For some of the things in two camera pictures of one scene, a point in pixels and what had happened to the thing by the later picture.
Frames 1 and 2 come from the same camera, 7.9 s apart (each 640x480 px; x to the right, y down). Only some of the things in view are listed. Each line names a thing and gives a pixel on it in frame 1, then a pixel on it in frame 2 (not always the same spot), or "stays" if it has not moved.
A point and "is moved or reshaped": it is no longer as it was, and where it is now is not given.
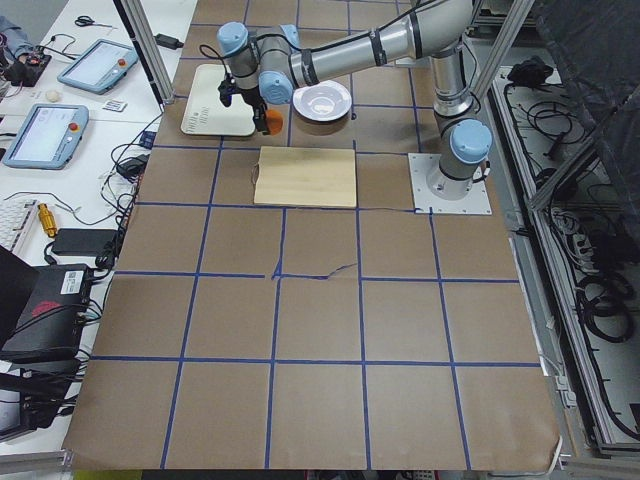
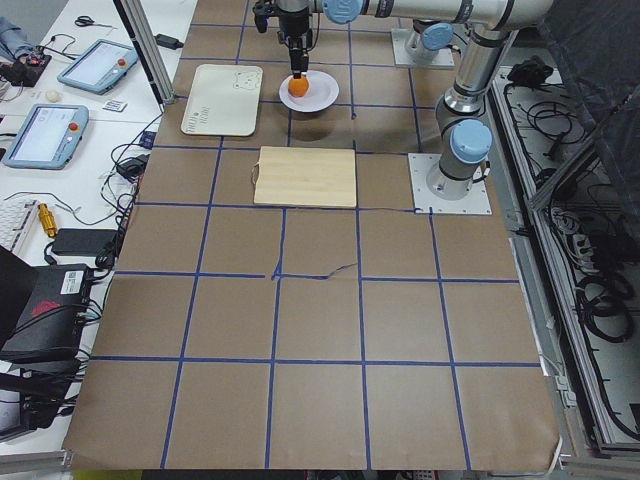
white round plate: x=322 y=100 is moved or reshaped
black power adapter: x=167 y=41 stays
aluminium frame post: x=136 y=24 stays
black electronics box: x=52 y=320 stays
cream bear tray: x=205 y=112 stays
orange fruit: x=274 y=121 is moved or reshaped
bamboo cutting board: x=306 y=176 stays
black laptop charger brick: x=85 y=241 stays
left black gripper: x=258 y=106 to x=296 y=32
